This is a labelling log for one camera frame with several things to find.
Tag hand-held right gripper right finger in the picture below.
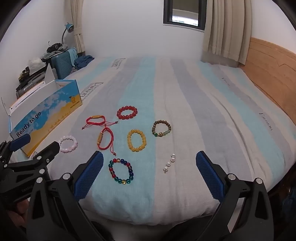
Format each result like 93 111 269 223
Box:
195 151 274 241

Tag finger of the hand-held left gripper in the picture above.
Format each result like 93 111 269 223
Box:
0 134 31 163
9 141 61 182

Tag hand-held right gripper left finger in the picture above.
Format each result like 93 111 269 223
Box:
26 151 104 241

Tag multicolour glass bead bracelet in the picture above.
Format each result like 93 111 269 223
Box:
108 158 134 185

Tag pink bead bracelet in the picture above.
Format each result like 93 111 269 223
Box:
58 136 78 153

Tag blue and yellow cardboard box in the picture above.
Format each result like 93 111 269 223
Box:
1 64 83 158

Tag red cord bracelet gold tube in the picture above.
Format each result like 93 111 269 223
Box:
97 127 117 156
82 115 118 129

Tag white pearl string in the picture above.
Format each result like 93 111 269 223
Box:
162 153 176 173

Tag yellow bead bracelet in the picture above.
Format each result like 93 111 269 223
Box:
127 129 147 152

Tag red bead bracelet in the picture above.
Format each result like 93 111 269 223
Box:
117 105 138 120

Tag brown wooden bead bracelet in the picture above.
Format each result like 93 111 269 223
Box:
152 120 172 137

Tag person's left hand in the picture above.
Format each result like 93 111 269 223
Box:
9 200 31 232

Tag silver suitcase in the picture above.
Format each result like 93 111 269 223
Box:
16 70 50 98

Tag black items on suitcase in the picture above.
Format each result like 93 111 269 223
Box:
18 67 31 81

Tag striped bed blanket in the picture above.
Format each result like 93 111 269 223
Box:
11 56 292 226

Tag teal suitcase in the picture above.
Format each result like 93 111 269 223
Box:
51 50 75 80

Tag dark blue clothes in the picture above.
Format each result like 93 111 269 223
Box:
74 55 95 70

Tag light blue cloth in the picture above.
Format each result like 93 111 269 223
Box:
67 48 78 66

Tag black bag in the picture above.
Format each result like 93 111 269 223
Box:
46 42 63 54

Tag blue desk lamp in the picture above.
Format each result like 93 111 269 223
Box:
61 22 74 45

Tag wooden headboard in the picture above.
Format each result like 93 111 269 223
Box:
239 37 296 116

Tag beige curtain with tieback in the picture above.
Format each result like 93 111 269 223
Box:
64 0 87 57

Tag wide beige curtain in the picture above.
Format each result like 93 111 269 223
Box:
203 0 252 67

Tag dark framed window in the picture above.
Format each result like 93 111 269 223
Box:
163 0 206 32

